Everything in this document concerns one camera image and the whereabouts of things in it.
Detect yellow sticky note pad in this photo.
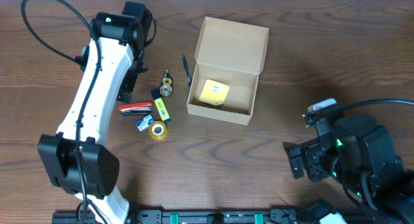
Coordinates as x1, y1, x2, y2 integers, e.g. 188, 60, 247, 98
199, 79, 230, 106

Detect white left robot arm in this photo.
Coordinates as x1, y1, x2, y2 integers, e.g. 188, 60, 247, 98
38, 1, 153, 223

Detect correction tape dispenser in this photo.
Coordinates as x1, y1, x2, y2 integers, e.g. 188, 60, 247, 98
159, 68, 173, 97

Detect red black stapler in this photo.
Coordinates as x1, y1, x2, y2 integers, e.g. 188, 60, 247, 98
118, 102, 153, 115

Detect black pen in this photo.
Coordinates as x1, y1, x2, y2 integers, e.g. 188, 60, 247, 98
182, 53, 192, 87

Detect yellow clear tape roll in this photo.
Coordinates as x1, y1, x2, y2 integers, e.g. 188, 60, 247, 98
149, 121, 168, 140

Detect yellow highlighter marker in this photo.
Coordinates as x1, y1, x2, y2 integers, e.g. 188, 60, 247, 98
151, 89, 171, 123

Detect blue white staples box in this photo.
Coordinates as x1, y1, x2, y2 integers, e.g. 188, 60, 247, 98
135, 114, 154, 131

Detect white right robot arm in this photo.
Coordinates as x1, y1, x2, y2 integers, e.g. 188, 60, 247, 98
283, 98, 413, 223

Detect brown cardboard box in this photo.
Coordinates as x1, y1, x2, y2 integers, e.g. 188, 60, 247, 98
186, 17, 270, 126

